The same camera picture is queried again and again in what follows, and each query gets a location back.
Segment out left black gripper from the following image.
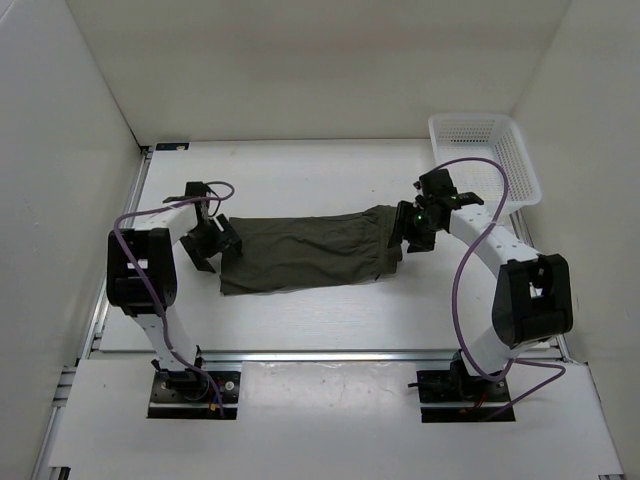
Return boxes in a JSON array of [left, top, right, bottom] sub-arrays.
[[180, 214, 241, 272]]

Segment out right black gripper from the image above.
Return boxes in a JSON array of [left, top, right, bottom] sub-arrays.
[[387, 200, 442, 253]]

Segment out olive green shorts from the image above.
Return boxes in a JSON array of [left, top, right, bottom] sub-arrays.
[[220, 205, 402, 296]]

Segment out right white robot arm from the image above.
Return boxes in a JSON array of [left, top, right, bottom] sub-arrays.
[[389, 193, 573, 400]]

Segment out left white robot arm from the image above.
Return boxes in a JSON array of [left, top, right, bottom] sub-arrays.
[[106, 195, 242, 400]]

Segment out white perforated plastic basket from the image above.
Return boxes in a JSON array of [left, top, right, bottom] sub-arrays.
[[428, 113, 542, 217]]

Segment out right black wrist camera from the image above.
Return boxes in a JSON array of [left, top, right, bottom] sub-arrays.
[[414, 169, 458, 202]]

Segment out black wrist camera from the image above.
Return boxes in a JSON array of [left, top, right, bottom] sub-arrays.
[[414, 169, 458, 202], [184, 181, 211, 207]]

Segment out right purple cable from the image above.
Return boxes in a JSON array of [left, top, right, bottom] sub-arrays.
[[449, 156, 567, 419]]

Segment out purple cable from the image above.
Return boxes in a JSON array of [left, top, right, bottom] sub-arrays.
[[449, 156, 567, 419], [112, 180, 236, 419]]

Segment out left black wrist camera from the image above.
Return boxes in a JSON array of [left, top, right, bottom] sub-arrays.
[[184, 181, 211, 207]]

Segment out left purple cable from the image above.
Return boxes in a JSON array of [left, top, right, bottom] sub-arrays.
[[112, 180, 236, 419]]

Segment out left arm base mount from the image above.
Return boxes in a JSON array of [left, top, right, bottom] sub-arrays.
[[147, 369, 241, 421]]

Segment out aluminium front rail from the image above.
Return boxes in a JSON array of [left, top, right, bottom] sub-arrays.
[[84, 349, 461, 364]]

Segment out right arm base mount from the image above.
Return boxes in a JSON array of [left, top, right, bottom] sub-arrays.
[[407, 370, 516, 424]]

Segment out aluminium frame rail left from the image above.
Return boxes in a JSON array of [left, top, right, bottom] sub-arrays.
[[40, 145, 153, 480]]

